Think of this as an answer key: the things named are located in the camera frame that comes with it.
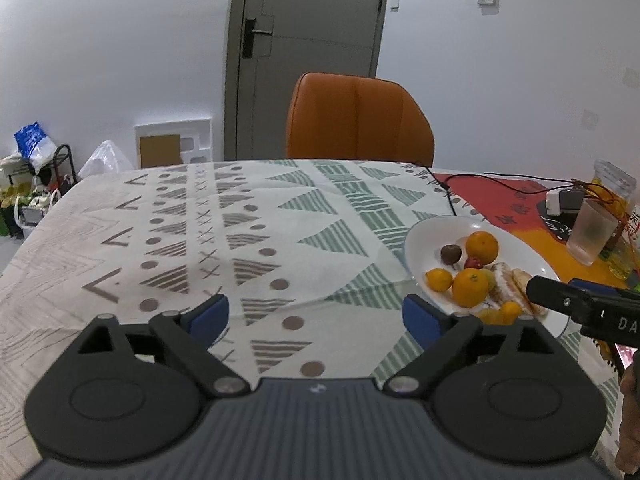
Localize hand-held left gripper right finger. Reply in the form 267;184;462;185
383;293;558;401

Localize white plate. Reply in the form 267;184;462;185
403;214;569;339

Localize brown cardboard sheet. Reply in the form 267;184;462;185
139;133;181;169

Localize black door handle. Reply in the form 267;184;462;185
242;18;275;59

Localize black cable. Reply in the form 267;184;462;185
409;164;577;217

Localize orange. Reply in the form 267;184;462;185
452;268;491;309
465;230;500;265

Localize orange wires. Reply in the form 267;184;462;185
571;179;632;223

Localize yellow-green glass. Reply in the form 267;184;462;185
607;236;637;281

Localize white plastic shopping bag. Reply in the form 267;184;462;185
13;192;62;239

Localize pale oblong bread roll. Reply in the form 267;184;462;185
492;262;521;312
510;268;549;317

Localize white bag on rack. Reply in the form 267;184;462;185
29;137;59;169

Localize black shoe rack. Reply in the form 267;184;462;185
34;143;77;197

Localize red printed mat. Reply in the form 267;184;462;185
432;172;640;288

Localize yellow lemon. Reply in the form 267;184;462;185
424;268;455;293

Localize white foam packaging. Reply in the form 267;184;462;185
133;117;214;170

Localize clear plastic bag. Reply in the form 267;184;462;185
77;139;136;181

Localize grey door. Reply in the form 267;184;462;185
223;0;392;161

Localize translucent plastic cup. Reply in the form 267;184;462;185
565;198;621;267

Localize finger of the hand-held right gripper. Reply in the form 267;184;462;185
524;274;602;332

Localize patterned tablecloth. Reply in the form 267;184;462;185
0;158;626;480

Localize orange leather chair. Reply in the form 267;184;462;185
285;72;435;167

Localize grey power adapter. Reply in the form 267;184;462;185
559;187;586;214

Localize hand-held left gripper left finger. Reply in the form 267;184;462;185
75;292;252;401

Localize clear snack packet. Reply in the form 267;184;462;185
592;158;640;202

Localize person's right forearm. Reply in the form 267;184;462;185
618;350;640;474

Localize blue plastic bag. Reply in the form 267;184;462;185
13;121;51;159

